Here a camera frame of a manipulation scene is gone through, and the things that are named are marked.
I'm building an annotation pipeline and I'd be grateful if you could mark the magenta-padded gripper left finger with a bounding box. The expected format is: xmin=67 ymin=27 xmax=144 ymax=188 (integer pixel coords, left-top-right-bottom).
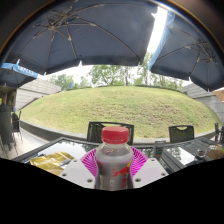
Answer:
xmin=58 ymin=148 xmax=98 ymax=190

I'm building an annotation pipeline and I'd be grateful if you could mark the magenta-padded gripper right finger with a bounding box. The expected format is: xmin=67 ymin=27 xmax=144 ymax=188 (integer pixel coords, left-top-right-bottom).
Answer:
xmin=128 ymin=146 xmax=170 ymax=190

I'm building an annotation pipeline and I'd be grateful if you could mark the red-capped clear drink bottle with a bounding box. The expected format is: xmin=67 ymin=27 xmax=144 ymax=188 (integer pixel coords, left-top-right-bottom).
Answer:
xmin=94 ymin=125 xmax=135 ymax=192

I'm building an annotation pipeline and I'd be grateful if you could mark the yellow foil packet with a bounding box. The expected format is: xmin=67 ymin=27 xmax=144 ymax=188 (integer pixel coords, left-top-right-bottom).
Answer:
xmin=29 ymin=150 xmax=75 ymax=176

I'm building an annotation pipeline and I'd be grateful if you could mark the dark wicker chair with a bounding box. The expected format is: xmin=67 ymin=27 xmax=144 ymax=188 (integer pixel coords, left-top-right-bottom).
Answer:
xmin=86 ymin=121 xmax=135 ymax=146
xmin=168 ymin=124 xmax=195 ymax=145
xmin=0 ymin=111 xmax=16 ymax=152

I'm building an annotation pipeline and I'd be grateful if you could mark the small round ashtray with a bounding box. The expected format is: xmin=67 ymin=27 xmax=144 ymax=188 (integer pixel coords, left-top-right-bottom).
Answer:
xmin=195 ymin=148 xmax=208 ymax=160

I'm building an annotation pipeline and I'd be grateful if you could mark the brown paper bag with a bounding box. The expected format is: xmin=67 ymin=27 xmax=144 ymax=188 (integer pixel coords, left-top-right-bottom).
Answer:
xmin=208 ymin=144 xmax=224 ymax=161

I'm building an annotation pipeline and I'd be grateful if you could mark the person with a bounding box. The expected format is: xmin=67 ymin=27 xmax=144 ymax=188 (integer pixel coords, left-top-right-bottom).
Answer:
xmin=0 ymin=96 xmax=13 ymax=116

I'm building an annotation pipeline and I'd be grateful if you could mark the light blue patio umbrella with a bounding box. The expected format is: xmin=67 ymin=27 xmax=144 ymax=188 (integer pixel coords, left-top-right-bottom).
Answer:
xmin=0 ymin=62 xmax=40 ymax=89

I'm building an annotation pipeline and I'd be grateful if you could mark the navy patio umbrella with blue edge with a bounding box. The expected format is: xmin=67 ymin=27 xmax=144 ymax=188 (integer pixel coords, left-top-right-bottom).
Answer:
xmin=148 ymin=9 xmax=224 ymax=92

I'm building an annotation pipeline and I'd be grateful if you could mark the large navy patio umbrella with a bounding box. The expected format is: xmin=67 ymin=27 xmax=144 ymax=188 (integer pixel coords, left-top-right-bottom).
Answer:
xmin=0 ymin=0 xmax=160 ymax=76

